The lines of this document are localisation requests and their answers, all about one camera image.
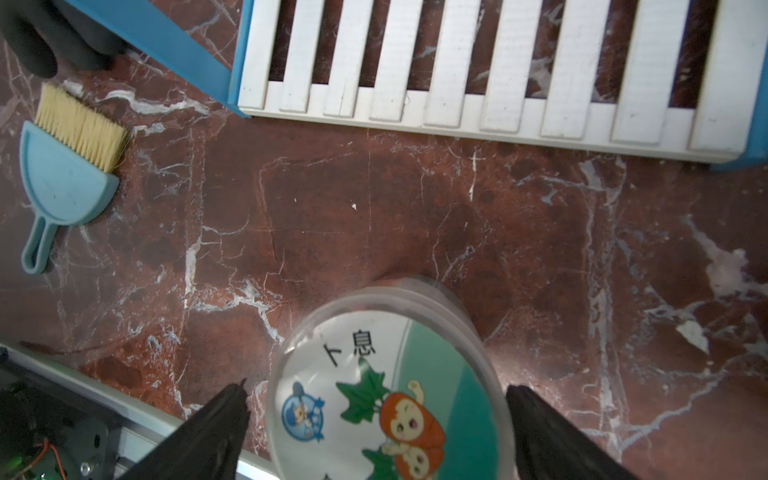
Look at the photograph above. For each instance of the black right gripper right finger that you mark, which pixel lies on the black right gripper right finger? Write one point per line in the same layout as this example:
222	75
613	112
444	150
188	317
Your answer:
548	446

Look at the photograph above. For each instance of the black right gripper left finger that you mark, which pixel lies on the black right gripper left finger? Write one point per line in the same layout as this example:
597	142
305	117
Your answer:
206	446

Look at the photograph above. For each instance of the flower label jar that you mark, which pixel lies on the flower label jar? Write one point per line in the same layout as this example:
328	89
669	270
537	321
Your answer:
390	381

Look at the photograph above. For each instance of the blue and white wooden shelf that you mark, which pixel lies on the blue and white wooden shelf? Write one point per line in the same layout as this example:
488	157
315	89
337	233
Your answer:
674	80

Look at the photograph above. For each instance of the black and yellow work glove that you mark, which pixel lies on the black and yellow work glove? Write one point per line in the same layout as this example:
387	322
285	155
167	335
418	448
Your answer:
40	31

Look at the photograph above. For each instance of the aluminium front rail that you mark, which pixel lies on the aluminium front rail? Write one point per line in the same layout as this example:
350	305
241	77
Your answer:
142	427

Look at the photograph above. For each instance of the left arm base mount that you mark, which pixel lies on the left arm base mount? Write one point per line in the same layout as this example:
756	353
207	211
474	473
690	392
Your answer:
49	432

